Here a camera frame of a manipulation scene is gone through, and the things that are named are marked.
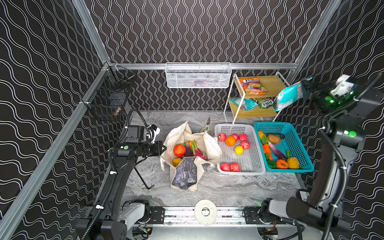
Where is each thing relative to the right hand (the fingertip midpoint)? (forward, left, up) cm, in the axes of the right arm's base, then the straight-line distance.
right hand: (300, 78), depth 54 cm
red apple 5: (+4, +7, -50) cm, 51 cm away
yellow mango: (-11, +49, -44) cm, 67 cm away
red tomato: (-5, +48, -43) cm, 64 cm away
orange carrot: (+4, -7, -54) cm, 54 cm away
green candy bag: (+29, -8, -37) cm, 47 cm away
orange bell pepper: (-8, -12, -52) cm, 53 cm away
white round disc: (-37, +35, -54) cm, 74 cm away
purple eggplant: (-4, +43, -46) cm, 63 cm away
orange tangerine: (+7, +16, -50) cm, 53 cm away
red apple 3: (+10, +21, -50) cm, 56 cm away
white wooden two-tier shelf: (+16, +7, -22) cm, 28 cm away
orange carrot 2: (-2, -9, -55) cm, 56 cm away
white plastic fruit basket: (-5, +4, -54) cm, 54 cm away
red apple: (-11, +21, -50) cm, 55 cm away
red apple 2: (-11, +16, -50) cm, 54 cm away
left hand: (-10, +52, -31) cm, 61 cm away
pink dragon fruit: (-4, +37, -46) cm, 59 cm away
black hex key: (-18, +69, -53) cm, 89 cm away
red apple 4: (+10, +12, -50) cm, 52 cm away
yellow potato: (-7, -19, -52) cm, 56 cm away
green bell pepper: (-9, -5, -50) cm, 51 cm away
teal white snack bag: (+28, +5, -37) cm, 46 cm away
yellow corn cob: (+13, -5, -50) cm, 52 cm away
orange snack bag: (+23, +6, -19) cm, 30 cm away
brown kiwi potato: (+9, -12, -51) cm, 53 cm away
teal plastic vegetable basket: (+4, -18, -56) cm, 58 cm away
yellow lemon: (0, +12, -51) cm, 52 cm away
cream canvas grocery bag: (-20, +43, -43) cm, 64 cm away
